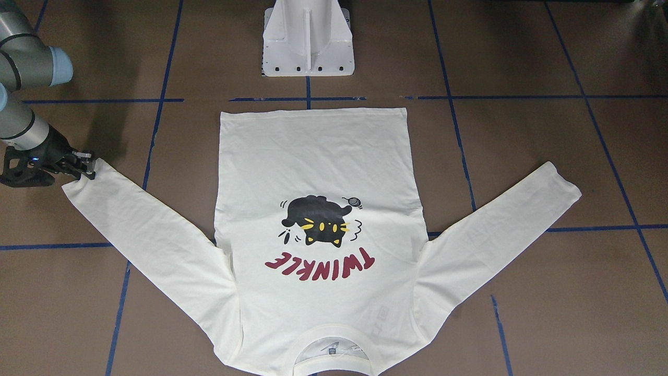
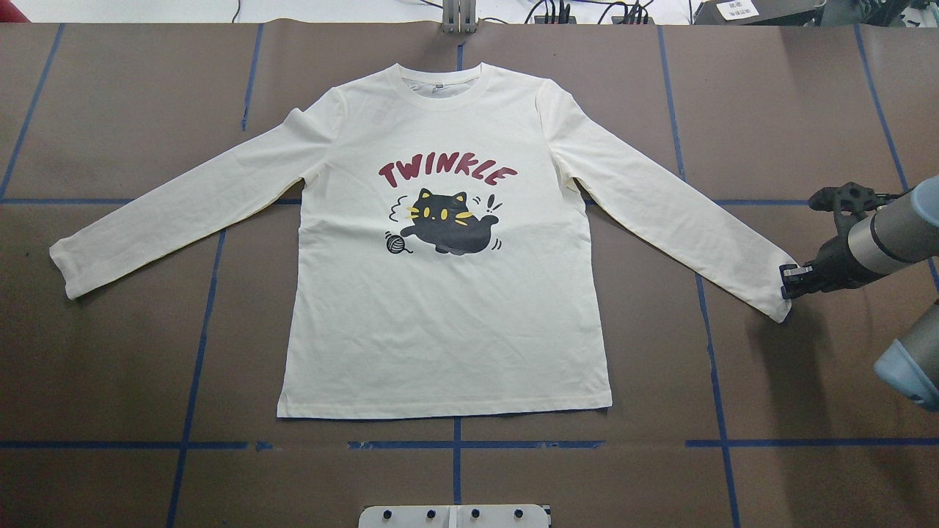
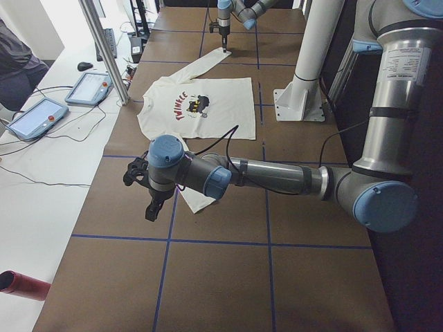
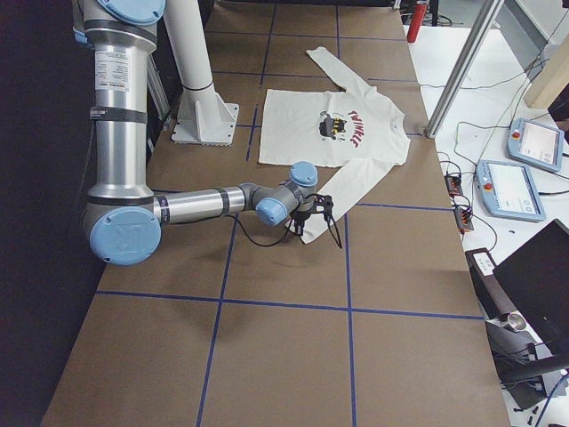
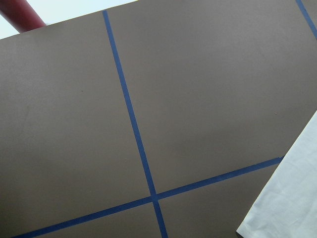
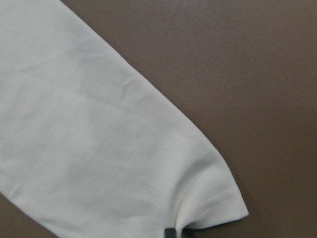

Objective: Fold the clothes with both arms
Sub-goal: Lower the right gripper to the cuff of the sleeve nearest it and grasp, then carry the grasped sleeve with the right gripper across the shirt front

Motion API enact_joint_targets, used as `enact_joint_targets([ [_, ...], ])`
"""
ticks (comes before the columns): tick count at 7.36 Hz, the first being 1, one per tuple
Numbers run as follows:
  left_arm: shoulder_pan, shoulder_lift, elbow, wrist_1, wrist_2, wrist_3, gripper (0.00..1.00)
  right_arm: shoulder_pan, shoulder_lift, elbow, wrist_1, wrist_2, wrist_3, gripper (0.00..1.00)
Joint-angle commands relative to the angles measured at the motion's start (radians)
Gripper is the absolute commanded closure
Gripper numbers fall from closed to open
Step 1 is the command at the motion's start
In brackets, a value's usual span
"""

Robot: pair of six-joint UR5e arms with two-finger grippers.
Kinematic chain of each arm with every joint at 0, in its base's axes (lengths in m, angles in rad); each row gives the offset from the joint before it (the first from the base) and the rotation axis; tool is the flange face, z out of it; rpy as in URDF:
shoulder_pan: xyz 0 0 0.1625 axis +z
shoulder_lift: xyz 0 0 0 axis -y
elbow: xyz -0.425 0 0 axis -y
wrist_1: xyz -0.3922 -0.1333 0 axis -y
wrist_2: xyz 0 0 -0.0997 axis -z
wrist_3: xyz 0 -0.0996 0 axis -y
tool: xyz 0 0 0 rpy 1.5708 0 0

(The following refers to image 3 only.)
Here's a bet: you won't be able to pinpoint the red cylinder bottle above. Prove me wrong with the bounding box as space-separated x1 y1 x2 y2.
1 270 51 301

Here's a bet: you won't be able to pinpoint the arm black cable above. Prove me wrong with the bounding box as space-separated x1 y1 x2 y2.
176 119 371 192

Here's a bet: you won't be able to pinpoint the black keyboard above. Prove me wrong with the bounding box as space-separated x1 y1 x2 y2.
95 28 118 62

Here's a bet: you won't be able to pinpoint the far teach pendant tablet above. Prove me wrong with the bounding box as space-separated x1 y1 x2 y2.
64 72 112 107

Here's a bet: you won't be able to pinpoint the aluminium frame post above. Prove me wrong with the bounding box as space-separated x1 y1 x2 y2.
79 0 130 105

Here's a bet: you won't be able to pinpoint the white mast base plate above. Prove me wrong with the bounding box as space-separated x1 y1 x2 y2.
273 77 325 122

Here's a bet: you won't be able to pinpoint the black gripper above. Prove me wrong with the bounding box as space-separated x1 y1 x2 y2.
219 26 230 53
145 189 173 221

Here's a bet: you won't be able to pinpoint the cream long-sleeve printed shirt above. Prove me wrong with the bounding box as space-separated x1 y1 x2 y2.
137 48 255 212

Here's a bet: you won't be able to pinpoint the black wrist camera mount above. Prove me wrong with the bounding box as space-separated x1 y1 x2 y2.
209 21 219 33
123 157 151 188

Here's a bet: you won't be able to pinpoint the black computer mouse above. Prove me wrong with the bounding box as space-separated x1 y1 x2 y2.
77 62 93 72

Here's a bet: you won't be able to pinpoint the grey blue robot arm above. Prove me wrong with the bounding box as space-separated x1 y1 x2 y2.
210 0 277 53
141 1 442 232

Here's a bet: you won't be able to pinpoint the teach pendant tablet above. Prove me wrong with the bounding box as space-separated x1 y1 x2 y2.
64 72 112 107
6 98 69 140

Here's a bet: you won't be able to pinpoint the seated person dark clothes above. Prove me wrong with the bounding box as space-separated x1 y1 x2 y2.
1 19 49 111

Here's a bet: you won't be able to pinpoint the black box white label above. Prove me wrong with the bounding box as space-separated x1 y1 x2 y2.
129 35 147 64

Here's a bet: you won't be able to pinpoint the near teach pendant tablet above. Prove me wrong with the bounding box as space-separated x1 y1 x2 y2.
6 98 69 140

